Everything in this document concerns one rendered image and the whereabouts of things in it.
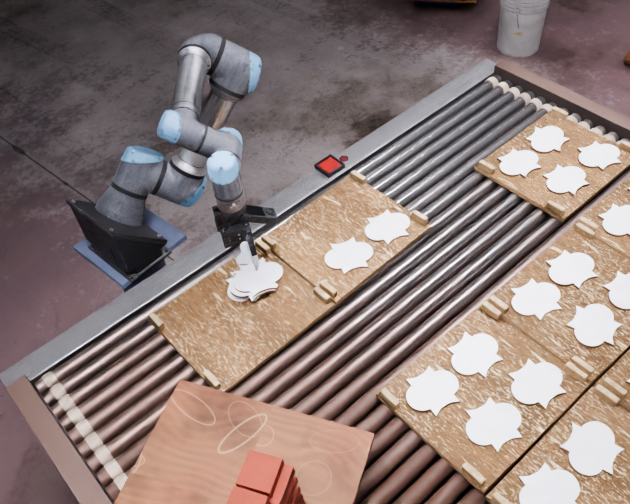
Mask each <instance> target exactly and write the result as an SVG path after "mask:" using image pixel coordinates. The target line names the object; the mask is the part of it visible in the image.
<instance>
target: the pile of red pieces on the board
mask: <svg viewBox="0 0 630 504"><path fill-rule="evenodd" d="M294 473H295V470H294V467H292V466H289V465H286V464H284V462H283V459H282V458H278V457H275V456H271V455H268V454H264V453H261V452H257V451H254V450H250V449H249V451H248V453H247V456H246V458H245V461H244V463H243V466H242V468H241V471H240V473H239V476H238V478H237V481H236V483H235V484H236V486H237V487H236V486H234V487H233V489H232V491H231V494H230V496H229V499H228V501H227V503H226V504H305V502H304V500H303V495H302V494H301V493H300V492H301V489H300V486H298V485H297V483H298V479H297V477H296V476H294Z"/></svg>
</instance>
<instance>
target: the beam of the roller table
mask: <svg viewBox="0 0 630 504"><path fill-rule="evenodd" d="M496 64H497V63H495V62H493V61H491V60H488V59H484V60H483V61H481V62H480V63H478V64H477V65H475V66H474V67H472V68H470V69H469V70H467V71H466V72H464V73H463V74H461V75H460V76H458V77H457V78H455V79H453V80H452V81H450V82H449V83H447V84H446V85H444V86H443V87H441V88H440V89H438V90H437V91H435V92H433V93H432V94H430V95H429V96H427V97H426V98H424V99H423V100H421V101H420V102H418V103H416V104H415V105H413V106H412V107H410V108H409V109H407V110H406V111H404V112H403V113H401V114H399V115H398V116H396V117H395V118H393V119H392V120H390V121H389V122H387V123H386V124H384V125H383V126H381V127H379V128H378V129H376V130H375V131H373V132H372V133H370V134H369V135H367V136H366V137H364V138H362V139H361V140H359V141H358V142H356V143H355V144H353V145H352V146H350V147H349V148H347V149H345V150H344V151H342V152H341V153H339V154H338V155H336V156H335V157H336V158H337V159H339V158H340V157H341V156H347V157H348V160H347V161H346V162H343V163H344V164H345V168H344V169H342V170H341V171H339V172H338V173H336V174H335V175H333V176H332V177H330V178H328V177H326V176H325V175H324V174H322V173H321V172H319V171H318V170H317V169H315V170H313V171H312V172H310V173H308V174H307V175H305V176H304V177H302V178H301V179H299V180H298V181H296V182H295V183H293V184H291V185H290V186H288V187H287V188H285V189H284V190H282V191H281V192H279V193H278V194H276V195H274V196H273V197H271V198H270V199H268V200H267V201H265V202H264V203H262V204H261V205H259V206H260V207H267V208H273V209H274V210H275V212H276V214H277V216H278V219H277V220H279V219H280V218H282V217H283V216H285V215H286V214H288V213H289V212H291V211H292V210H294V209H295V208H297V207H298V206H300V205H301V204H303V203H304V202H306V201H307V200H309V199H310V198H312V197H313V196H315V195H316V194H318V193H319V192H321V191H322V190H324V189H325V188H327V187H328V186H330V185H331V184H333V183H334V182H336V181H337V180H339V179H340V178H342V177H343V176H345V175H346V174H348V173H349V172H351V171H352V170H354V169H355V168H357V167H358V166H360V165H361V164H363V163H364V162H366V161H367V160H369V159H370V158H372V157H373V156H375V155H376V154H378V153H379V152H381V151H382V150H384V149H385V148H387V147H388V146H390V145H391V144H393V143H394V142H396V141H397V140H399V139H400V138H402V137H403V136H405V135H406V134H408V133H409V132H411V131H412V130H414V129H415V128H417V127H418V126H420V125H421V124H423V123H424V122H426V121H427V120H429V119H430V118H432V117H433V116H435V115H436V114H438V113H439V112H441V111H442V110H444V109H445V108H447V107H448V106H450V105H451V104H453V103H454V102H456V101H457V100H459V99H460V98H462V97H463V96H465V95H466V94H468V93H469V92H471V91H472V90H474V89H475V88H476V87H478V86H479V85H481V84H482V83H484V82H485V80H487V79H488V78H490V77H493V74H494V67H495V65H496ZM249 225H250V227H251V231H252V235H253V236H255V235H256V234H258V233H259V232H261V231H262V230H264V229H265V228H267V227H268V226H270V224H261V223H253V222H249ZM253 236H252V237H253ZM242 242H246V238H245V239H244V241H241V242H238V245H236V246H233V247H232V246H231V247H228V248H225V247H224V243H223V240H222V236H221V234H220V232H217V233H216V234H214V235H213V236H211V237H210V238H208V239H207V240H205V241H204V242H202V243H200V244H199V245H197V246H196V247H194V248H193V249H191V250H190V251H188V252H187V253H185V254H183V255H182V256H180V257H179V258H177V259H176V260H174V261H173V262H171V263H170V264H168V265H166V266H165V267H163V268H162V269H160V270H159V271H157V272H156V273H154V274H153V275H151V276H150V277H148V278H146V279H145V280H143V281H142V282H140V283H139V284H137V285H136V286H134V287H133V288H131V289H129V290H128V291H126V292H125V293H123V294H122V295H120V296H119V297H117V298H116V299H114V300H112V301H111V302H109V303H108V304H106V305H105V306H103V307H102V308H100V309H99V310H97V311H96V312H94V313H92V314H91V315H89V316H88V317H86V318H85V319H83V320H82V321H80V322H79V323H77V324H75V325H74V326H72V327H71V328H69V329H68V330H66V331H65V332H63V333H62V334H60V335H58V336H57V337H55V338H54V339H52V340H51V341H49V342H48V343H46V344H45V345H43V346H41V347H40V348H38V349H37V350H35V351H34V352H32V353H31V354H29V355H28V356H26V357H25V358H23V359H21V360H20V361H18V362H17V363H15V364H14V365H12V366H11V367H9V368H8V369H6V370H4V371H3V372H1V373H0V380H1V381H2V383H3V384H4V386H5V388H6V387H7V386H8V385H10V384H12V383H13V382H15V381H16V380H18V379H19V378H21V377H22V376H24V375H25V376H27V378H28V379H29V380H30V382H31V383H32V384H33V386H34V387H35V388H36V390H37V391H39V390H38V389H37V387H36V386H35V384H34V383H35V382H36V381H38V380H39V379H41V378H42V376H43V375H44V374H46V373H47V372H49V371H53V370H54V369H56V368H57V367H59V366H60V365H62V364H63V363H65V362H66V361H68V360H69V359H71V358H72V357H74V356H75V355H77V354H78V353H80V352H81V351H83V350H84V349H86V348H87V347H89V346H90V345H92V344H93V343H95V342H96V341H98V340H99V339H101V338H102V337H104V336H105V335H107V334H108V333H110V332H111V331H113V330H114V329H116V328H117V327H119V326H120V325H122V324H123V323H125V322H126V321H128V320H129V319H131V318H132V317H134V316H135V315H137V314H138V313H140V312H141V311H143V310H144V309H146V308H147V307H149V306H150V305H152V304H153V303H155V302H156V301H158V300H159V299H161V298H162V297H164V296H165V295H167V294H168V293H170V292H171V291H173V290H174V289H176V288H177V287H179V286H180V285H182V284H183V283H185V282H186V281H188V280H189V279H191V278H192V277H194V276H195V275H197V274H198V273H199V272H201V271H202V270H204V269H205V268H207V267H208V266H210V265H211V264H213V263H214V262H216V261H217V260H219V259H220V258H222V257H223V256H225V255H226V254H228V253H229V252H231V251H232V250H234V249H235V248H237V247H238V246H240V244H241V243H242Z"/></svg>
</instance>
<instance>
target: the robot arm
mask: <svg viewBox="0 0 630 504"><path fill-rule="evenodd" d="M177 64H178V67H179V69H178V75H177V80H176V85H175V91H174V96H173V101H172V106H171V110H169V109H168V110H166V111H165V112H164V114H163V115H162V117H161V120H160V122H159V126H158V128H157V134H158V136H159V137H160V138H162V139H164V140H166V141H168V142H169V143H171V144H176V145H178V146H180V147H182V149H181V151H180V153H179V154H178V155H175V156H173V157H172V158H171V160H170V162H168V161H165V160H164V155H163V154H161V153H160V152H157V151H155V150H152V149H149V148H145V147H141V146H129V147H127V148H126V150H125V152H124V154H123V156H122V157H121V161H120V163H119V166H118V168H117V171H116V173H115V175H114V178H113V180H112V183H111V185H110V187H109V188H108V190H107V191H106V192H105V193H104V194H103V196H102V197H101V198H100V199H99V200H98V201H97V204H96V206H95V208H96V210H97V211H99V212H100V213H101V214H103V215H104V216H106V217H108V218H110V219H112V220H114V221H117V222H120V223H123V224H126V225H130V226H141V224H142V222H143V220H144V210H145V201H146V198H147V196H148V194H149V193H150V194H152V195H155V196H157V197H160V198H163V199H165V200H168V201H171V202H173V203H175V204H176V205H181V206H184V207H190V206H192V205H194V204H195V203H196V202H197V201H198V199H199V198H200V197H201V195H202V193H203V191H204V188H205V187H206V183H207V178H206V177H205V174H206V172H205V169H204V165H205V163H206V161H207V168H208V169H207V171H208V175H209V178H210V180H211V184H212V188H213V192H214V196H215V199H216V203H217V205H216V206H213V207H212V210H213V214H214V217H215V218H214V220H215V223H216V227H217V231H218V232H220V234H221V236H222V240H223V243H224V247H225V248H228V247H231V246H232V247H233V246H236V245H238V242H241V241H244V239H245V238H246V241H247V242H242V243H241V244H240V249H241V253H240V254H239V255H238V256H237V257H236V262H237V263H238V264H249V263H253V264H254V268H255V271H258V268H259V260H258V256H257V251H256V248H255V244H254V241H253V238H252V236H253V235H252V231H251V227H250V225H249V222H253V223H261V224H270V225H275V223H276V221H277V219H278V216H277V214H276V212H275V210H274V209H273V208H267V207H260V206H253V205H246V203H245V202H246V200H245V195H244V191H243V186H242V181H241V175H240V173H241V158H242V151H243V142H242V137H241V134H240V133H239V132H238V131H237V130H235V129H233V128H226V127H224V125H225V123H226V121H227V119H228V117H229V115H230V113H231V111H232V109H233V107H234V105H235V103H236V101H239V100H242V99H243V98H244V96H245V94H252V93H253V91H254V90H255V88H256V86H257V83H258V80H259V77H260V73H261V66H262V63H261V59H260V57H259V56H258V55H256V54H254V53H252V52H250V50H247V49H245V48H243V47H241V46H239V45H237V44H235V43H233V42H231V41H229V40H227V39H225V38H223V37H221V36H219V35H217V34H213V33H201V34H197V35H194V36H192V37H190V38H189V39H187V40H186V41H185V42H184V43H183V44H182V45H181V47H180V49H179V51H178V55H177ZM206 74H207V75H209V76H210V78H209V81H208V82H209V84H210V90H209V93H208V95H207V97H206V99H205V101H204V103H203V105H202V107H201V104H202V97H203V90H204V84H205V77H206ZM223 127H224V128H223ZM207 159H208V160H207ZM229 238H230V239H229ZM230 241H231V242H230ZM246 244H247V245H246ZM247 246H248V248H247ZM248 249H249V251H248Z"/></svg>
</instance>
